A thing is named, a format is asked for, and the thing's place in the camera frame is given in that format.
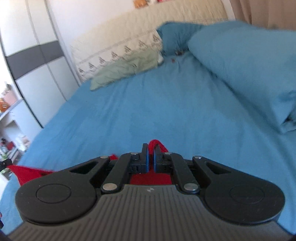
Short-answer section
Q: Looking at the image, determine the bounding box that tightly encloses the red knit sweater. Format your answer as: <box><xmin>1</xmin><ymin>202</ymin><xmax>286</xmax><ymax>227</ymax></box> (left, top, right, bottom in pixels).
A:
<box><xmin>7</xmin><ymin>140</ymin><xmax>172</xmax><ymax>186</ymax></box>

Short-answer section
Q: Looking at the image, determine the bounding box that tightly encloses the white shelf unit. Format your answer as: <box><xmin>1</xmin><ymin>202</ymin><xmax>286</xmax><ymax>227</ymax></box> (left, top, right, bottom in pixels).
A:
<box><xmin>0</xmin><ymin>83</ymin><xmax>32</xmax><ymax>176</ymax></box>

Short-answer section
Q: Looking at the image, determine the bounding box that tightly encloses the blue bed sheet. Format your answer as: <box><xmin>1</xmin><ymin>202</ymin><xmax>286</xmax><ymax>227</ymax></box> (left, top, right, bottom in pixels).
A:
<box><xmin>0</xmin><ymin>52</ymin><xmax>296</xmax><ymax>235</ymax></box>

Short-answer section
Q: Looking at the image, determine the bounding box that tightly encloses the white grey wardrobe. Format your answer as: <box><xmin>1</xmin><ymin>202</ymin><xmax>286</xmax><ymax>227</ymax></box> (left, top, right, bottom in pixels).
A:
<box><xmin>1</xmin><ymin>1</ymin><xmax>79</xmax><ymax>128</ymax></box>

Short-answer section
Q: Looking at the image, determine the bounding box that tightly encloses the rolled blue duvet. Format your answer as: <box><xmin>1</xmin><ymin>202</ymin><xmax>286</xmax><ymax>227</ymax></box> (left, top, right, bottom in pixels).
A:
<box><xmin>188</xmin><ymin>21</ymin><xmax>295</xmax><ymax>133</ymax></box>

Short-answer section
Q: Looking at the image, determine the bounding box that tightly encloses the green pillow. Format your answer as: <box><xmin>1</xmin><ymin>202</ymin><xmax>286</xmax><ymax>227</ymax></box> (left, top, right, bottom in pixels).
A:
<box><xmin>90</xmin><ymin>48</ymin><xmax>164</xmax><ymax>91</ymax></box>

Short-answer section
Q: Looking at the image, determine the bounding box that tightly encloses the dark teal pillow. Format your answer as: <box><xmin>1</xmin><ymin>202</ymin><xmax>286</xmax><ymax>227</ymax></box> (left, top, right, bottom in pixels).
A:
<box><xmin>157</xmin><ymin>22</ymin><xmax>205</xmax><ymax>56</ymax></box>

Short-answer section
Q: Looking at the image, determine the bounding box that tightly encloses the beige quilted headboard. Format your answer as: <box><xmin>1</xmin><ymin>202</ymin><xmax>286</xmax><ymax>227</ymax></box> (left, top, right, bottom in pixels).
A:
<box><xmin>71</xmin><ymin>1</ymin><xmax>228</xmax><ymax>82</ymax></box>

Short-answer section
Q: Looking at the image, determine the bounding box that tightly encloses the beige curtain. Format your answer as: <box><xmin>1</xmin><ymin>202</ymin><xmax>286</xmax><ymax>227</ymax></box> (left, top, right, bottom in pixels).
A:
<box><xmin>230</xmin><ymin>0</ymin><xmax>295</xmax><ymax>31</ymax></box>

